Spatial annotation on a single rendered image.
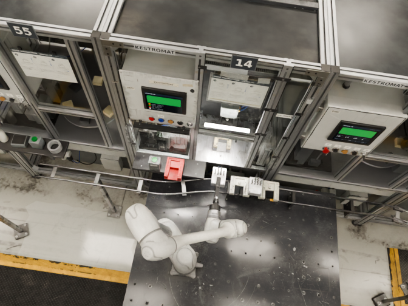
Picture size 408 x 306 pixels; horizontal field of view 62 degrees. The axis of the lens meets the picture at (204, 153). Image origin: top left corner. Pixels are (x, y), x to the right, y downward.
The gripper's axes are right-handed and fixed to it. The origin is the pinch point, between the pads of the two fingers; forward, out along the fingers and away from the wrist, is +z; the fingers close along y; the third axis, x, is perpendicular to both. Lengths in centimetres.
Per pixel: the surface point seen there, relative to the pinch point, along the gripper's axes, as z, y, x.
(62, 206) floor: -6, -104, 140
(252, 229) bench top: -19, -35, -33
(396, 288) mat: -36, -102, -179
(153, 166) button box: 7.7, -5.2, 47.5
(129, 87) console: 21, 66, 59
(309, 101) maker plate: 23, 76, -38
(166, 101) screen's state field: 19, 61, 38
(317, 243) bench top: -23, -35, -82
